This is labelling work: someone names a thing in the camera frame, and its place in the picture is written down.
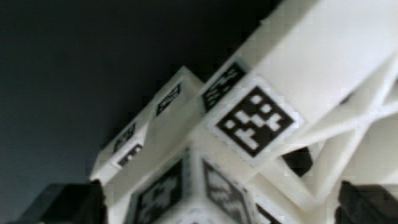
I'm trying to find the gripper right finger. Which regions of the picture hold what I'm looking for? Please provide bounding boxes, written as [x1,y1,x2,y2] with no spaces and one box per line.
[334,181,398,224]

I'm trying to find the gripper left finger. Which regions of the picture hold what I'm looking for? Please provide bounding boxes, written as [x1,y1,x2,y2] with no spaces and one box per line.
[10,181,108,224]

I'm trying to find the white tagged chair leg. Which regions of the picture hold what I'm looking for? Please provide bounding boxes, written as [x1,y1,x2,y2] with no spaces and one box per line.
[89,67,202,183]

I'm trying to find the white chair back frame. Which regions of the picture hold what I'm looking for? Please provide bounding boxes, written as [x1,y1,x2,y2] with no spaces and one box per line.
[105,0,398,224]

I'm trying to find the small tagged nut cube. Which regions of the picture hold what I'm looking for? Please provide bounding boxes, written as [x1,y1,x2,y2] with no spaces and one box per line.
[122,149,256,224]

